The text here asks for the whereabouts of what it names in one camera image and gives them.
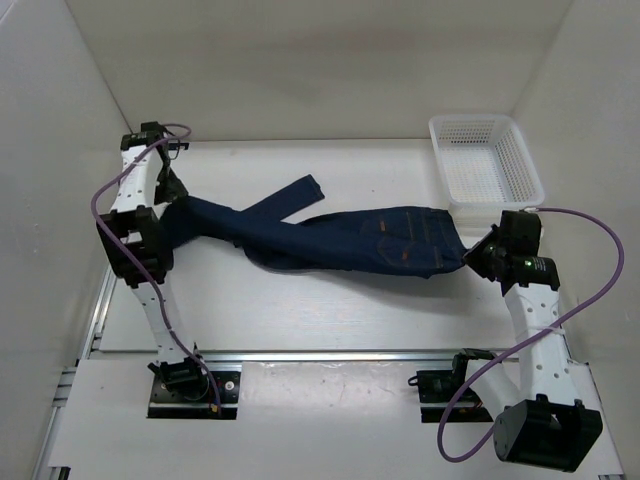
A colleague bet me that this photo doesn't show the dark blue denim trousers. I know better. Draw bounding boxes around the dark blue denim trousers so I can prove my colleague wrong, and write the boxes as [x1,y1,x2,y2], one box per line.
[160,175,467,279]

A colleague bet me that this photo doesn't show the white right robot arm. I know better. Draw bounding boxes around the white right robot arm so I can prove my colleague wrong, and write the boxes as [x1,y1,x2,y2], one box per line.
[449,210,603,472]

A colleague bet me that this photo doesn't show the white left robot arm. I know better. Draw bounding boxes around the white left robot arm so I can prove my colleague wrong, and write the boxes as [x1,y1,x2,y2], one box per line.
[91,121,210,402]

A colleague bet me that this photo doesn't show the dark label sticker on table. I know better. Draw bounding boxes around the dark label sticker on table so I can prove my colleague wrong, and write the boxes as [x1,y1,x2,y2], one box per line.
[167,143,190,151]

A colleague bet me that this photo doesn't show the white perforated plastic basket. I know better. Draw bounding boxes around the white perforated plastic basket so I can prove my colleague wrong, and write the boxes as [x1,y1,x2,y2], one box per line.
[429,114,545,219]

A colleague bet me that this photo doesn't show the aluminium left side rail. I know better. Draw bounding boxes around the aluminium left side rail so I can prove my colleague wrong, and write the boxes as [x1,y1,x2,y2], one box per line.
[76,270,117,363]

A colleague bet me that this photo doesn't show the aluminium rail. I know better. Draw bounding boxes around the aluminium rail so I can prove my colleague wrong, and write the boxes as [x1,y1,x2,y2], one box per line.
[76,270,117,363]
[74,349,571,366]

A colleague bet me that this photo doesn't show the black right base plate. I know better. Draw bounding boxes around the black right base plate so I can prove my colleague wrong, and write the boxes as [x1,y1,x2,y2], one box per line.
[407,370,493,424]

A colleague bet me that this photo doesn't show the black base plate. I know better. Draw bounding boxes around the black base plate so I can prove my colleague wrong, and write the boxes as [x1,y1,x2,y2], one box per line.
[147,358,241,420]
[407,370,493,424]

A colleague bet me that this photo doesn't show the aluminium front rail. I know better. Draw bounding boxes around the aluminium front rail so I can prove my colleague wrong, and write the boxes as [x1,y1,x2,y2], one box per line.
[74,349,571,366]

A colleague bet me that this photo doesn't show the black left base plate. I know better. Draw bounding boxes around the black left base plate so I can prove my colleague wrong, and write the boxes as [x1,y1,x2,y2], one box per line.
[147,358,241,420]

